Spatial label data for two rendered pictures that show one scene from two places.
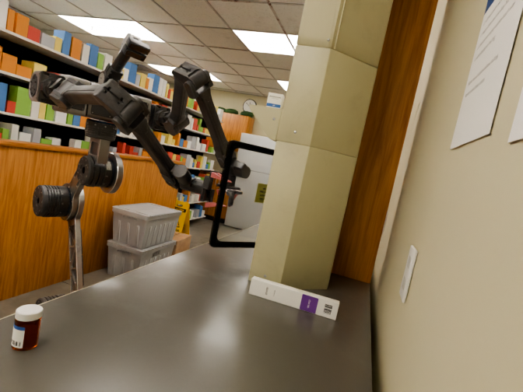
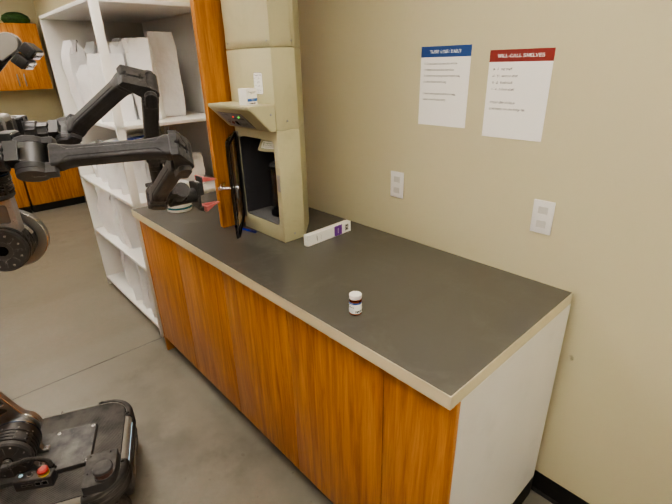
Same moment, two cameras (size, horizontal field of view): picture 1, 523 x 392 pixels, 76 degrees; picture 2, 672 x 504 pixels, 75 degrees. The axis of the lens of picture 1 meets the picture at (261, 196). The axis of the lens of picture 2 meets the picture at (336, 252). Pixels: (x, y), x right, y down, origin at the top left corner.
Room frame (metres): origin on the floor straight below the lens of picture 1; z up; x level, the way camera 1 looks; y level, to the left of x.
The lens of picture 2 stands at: (-0.01, 1.38, 1.65)
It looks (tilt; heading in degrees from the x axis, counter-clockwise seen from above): 23 degrees down; 301
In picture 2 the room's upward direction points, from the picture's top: 2 degrees counter-clockwise
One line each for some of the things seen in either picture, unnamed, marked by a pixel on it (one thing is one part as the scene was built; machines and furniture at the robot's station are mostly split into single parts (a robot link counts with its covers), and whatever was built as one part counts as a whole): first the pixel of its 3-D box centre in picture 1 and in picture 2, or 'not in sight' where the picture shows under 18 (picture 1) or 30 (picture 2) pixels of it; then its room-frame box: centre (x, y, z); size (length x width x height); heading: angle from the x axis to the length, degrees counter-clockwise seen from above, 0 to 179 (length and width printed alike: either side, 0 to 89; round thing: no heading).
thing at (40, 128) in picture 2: (164, 118); (36, 133); (1.71, 0.56, 1.45); 0.09 x 0.08 x 0.12; 141
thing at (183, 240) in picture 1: (171, 246); not in sight; (3.91, 0.93, 0.14); 0.41 x 0.32 x 0.28; 169
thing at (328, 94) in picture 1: (316, 175); (280, 144); (1.21, -0.18, 1.33); 0.32 x 0.25 x 0.77; 163
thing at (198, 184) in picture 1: (201, 187); (190, 195); (1.35, 0.24, 1.19); 0.07 x 0.07 x 0.10; 74
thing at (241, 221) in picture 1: (252, 197); (235, 183); (1.30, 0.03, 1.19); 0.30 x 0.01 x 0.40; 127
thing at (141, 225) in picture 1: (146, 224); not in sight; (3.31, 1.07, 0.49); 0.60 x 0.42 x 0.33; 163
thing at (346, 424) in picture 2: not in sight; (305, 333); (1.06, -0.07, 0.45); 2.05 x 0.67 x 0.90; 163
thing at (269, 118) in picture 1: (275, 129); (240, 117); (1.26, 0.00, 1.46); 0.32 x 0.12 x 0.10; 163
